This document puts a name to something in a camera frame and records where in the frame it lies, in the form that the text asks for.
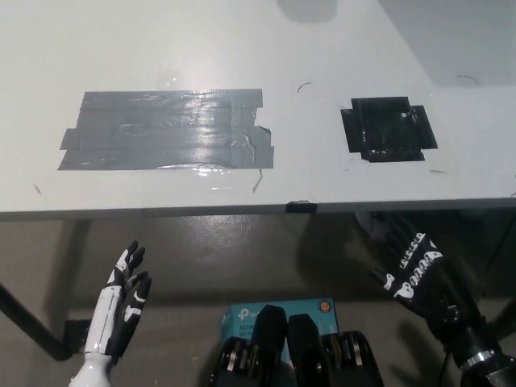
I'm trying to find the black tape patch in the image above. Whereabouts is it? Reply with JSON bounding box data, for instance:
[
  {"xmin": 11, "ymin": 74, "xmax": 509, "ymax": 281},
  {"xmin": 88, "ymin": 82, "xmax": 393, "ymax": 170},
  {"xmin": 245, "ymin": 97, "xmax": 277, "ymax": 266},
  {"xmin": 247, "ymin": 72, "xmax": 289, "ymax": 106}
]
[{"xmin": 340, "ymin": 96, "xmax": 439, "ymax": 164}]

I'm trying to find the black floor bracket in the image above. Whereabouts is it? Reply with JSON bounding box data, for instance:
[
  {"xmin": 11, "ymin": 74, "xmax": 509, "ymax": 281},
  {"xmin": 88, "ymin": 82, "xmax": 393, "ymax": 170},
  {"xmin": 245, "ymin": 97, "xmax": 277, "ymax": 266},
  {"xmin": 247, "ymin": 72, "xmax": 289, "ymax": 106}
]
[{"xmin": 63, "ymin": 318, "xmax": 90, "ymax": 356}]

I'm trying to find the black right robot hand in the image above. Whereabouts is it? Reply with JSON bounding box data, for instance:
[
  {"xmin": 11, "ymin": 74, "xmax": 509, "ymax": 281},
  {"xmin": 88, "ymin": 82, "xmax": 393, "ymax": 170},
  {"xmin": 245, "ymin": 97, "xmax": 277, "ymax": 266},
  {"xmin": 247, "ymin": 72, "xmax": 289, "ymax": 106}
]
[{"xmin": 369, "ymin": 214, "xmax": 496, "ymax": 366}]

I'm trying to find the teal router box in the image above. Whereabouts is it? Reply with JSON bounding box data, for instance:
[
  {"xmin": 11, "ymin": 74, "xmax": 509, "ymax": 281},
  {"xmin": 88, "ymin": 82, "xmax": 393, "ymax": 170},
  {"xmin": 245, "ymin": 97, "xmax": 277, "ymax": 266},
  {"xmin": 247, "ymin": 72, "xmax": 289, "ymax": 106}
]
[{"xmin": 219, "ymin": 298, "xmax": 339, "ymax": 364}]

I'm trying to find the grey round table mount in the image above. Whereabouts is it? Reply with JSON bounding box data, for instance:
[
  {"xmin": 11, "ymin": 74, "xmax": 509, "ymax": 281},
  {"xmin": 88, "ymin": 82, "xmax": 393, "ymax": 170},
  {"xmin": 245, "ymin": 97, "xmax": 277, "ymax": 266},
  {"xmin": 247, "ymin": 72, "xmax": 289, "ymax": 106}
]
[{"xmin": 354, "ymin": 211, "xmax": 388, "ymax": 239}]

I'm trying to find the grey duct tape patch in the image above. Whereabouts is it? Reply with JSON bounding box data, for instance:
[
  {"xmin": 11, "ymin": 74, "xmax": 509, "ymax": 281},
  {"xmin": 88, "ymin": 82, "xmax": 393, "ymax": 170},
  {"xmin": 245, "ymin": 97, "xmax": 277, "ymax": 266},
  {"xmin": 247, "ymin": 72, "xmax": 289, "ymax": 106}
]
[{"xmin": 57, "ymin": 88, "xmax": 276, "ymax": 172}]

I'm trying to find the black table leg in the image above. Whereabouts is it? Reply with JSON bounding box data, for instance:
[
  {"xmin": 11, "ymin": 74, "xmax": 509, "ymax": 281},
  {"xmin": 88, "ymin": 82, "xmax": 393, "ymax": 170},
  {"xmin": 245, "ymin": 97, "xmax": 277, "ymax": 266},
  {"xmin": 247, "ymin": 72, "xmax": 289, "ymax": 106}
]
[{"xmin": 0, "ymin": 281, "xmax": 73, "ymax": 361}]

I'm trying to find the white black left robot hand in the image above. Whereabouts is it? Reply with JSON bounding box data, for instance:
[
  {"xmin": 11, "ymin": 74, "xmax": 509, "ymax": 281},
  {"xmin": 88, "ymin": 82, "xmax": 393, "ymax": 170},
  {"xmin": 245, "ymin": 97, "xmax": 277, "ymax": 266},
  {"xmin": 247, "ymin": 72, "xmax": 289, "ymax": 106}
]
[{"xmin": 83, "ymin": 240, "xmax": 153, "ymax": 359}]

